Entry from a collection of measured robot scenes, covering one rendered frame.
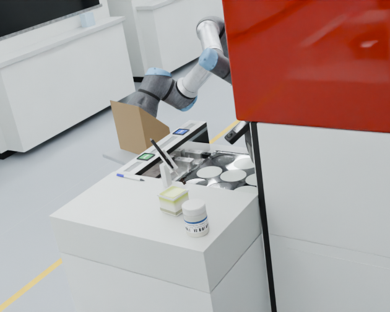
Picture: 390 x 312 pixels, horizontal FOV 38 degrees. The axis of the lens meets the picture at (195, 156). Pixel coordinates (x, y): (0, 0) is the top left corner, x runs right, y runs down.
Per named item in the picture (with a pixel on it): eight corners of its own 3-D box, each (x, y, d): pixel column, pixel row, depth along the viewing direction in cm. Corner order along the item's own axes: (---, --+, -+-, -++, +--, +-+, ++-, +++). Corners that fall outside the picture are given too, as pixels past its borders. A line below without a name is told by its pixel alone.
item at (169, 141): (210, 149, 260) (206, 121, 254) (139, 207, 219) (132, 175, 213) (194, 147, 265) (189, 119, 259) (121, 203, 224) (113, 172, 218)
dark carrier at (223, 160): (293, 162, 218) (293, 161, 218) (254, 205, 192) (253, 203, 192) (216, 153, 236) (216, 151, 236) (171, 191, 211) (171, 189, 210)
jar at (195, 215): (213, 227, 169) (209, 200, 166) (201, 239, 164) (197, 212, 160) (194, 223, 173) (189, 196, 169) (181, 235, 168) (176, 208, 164)
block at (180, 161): (195, 164, 233) (194, 158, 231) (190, 168, 230) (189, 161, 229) (179, 162, 237) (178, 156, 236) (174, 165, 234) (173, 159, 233)
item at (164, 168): (181, 184, 199) (175, 150, 194) (175, 189, 196) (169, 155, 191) (167, 182, 202) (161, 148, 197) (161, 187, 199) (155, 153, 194)
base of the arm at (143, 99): (120, 104, 265) (129, 85, 267) (143, 118, 275) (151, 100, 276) (137, 107, 254) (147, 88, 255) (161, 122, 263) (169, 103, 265)
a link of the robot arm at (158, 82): (134, 90, 269) (146, 65, 271) (158, 103, 274) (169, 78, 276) (142, 87, 258) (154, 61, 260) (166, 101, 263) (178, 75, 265)
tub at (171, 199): (192, 207, 183) (189, 189, 180) (176, 218, 178) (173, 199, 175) (175, 202, 187) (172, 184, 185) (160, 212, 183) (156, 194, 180)
